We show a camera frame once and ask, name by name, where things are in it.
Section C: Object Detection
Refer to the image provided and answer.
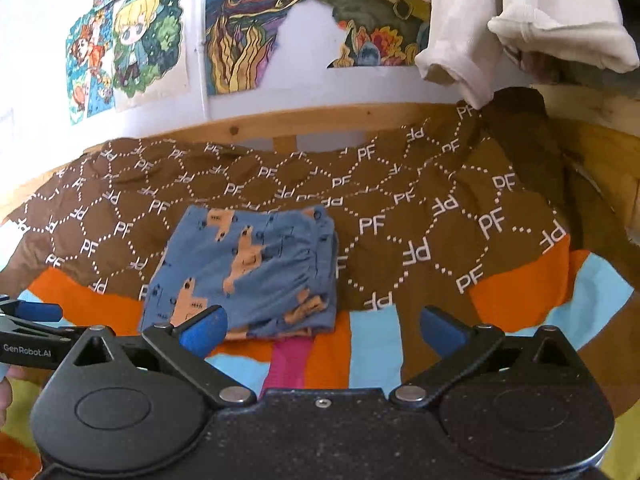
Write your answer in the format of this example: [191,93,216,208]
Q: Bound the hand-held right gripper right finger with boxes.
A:
[390,306,577,409]

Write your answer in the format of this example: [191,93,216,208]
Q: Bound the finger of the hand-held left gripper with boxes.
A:
[0,295,93,343]

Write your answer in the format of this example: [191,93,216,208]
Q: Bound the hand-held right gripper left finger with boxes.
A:
[74,305,259,409]

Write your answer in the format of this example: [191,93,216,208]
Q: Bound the blue printed pants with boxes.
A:
[137,204,342,342]

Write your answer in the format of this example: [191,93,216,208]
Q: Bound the person's left hand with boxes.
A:
[0,364,47,427]

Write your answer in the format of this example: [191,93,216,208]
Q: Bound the brown patchwork printed blanket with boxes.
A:
[0,87,640,418]

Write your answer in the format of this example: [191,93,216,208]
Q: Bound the wooden bed frame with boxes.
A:
[0,82,640,243]

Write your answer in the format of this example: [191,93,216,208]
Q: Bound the orange-haired figure wall poster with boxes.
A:
[65,0,173,127]

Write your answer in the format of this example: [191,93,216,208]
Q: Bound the white wall pipe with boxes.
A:
[196,0,212,123]

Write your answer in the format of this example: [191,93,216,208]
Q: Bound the blond figure wall poster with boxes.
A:
[106,0,192,113]

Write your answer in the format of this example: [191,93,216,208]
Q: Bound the torn landscape wall poster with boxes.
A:
[309,0,434,70]

